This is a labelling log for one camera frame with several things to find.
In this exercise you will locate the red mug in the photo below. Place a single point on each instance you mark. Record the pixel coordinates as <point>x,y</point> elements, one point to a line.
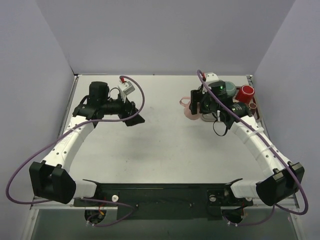
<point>245,94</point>

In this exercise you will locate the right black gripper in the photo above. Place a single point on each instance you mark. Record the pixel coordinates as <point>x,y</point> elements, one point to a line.
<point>195,101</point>

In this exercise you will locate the brown striped small cup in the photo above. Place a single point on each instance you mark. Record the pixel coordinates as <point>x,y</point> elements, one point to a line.
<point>253,107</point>

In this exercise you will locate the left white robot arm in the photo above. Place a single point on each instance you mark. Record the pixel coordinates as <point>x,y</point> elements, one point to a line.
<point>50,178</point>

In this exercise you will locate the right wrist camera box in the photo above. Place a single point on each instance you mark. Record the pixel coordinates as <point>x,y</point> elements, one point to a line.
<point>210,77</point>

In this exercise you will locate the metal tray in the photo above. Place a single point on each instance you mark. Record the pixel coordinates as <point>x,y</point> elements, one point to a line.
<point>210,118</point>

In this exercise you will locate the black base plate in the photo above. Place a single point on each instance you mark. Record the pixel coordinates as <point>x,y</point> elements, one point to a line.
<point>162,201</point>

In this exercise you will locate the teal mug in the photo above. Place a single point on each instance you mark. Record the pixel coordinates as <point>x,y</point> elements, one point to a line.
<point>230,89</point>

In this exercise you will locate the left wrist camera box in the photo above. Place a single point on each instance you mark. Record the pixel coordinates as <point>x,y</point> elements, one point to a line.
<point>126,88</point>

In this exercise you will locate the pink mug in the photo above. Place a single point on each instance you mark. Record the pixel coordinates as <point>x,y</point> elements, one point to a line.
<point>185,102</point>

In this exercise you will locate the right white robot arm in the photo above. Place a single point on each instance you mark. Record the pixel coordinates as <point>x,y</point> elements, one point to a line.
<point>282,177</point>

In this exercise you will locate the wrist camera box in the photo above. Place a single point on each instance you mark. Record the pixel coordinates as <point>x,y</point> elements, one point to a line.
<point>210,77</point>
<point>126,88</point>

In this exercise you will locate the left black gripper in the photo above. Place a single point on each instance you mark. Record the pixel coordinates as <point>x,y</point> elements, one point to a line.
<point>130,109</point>

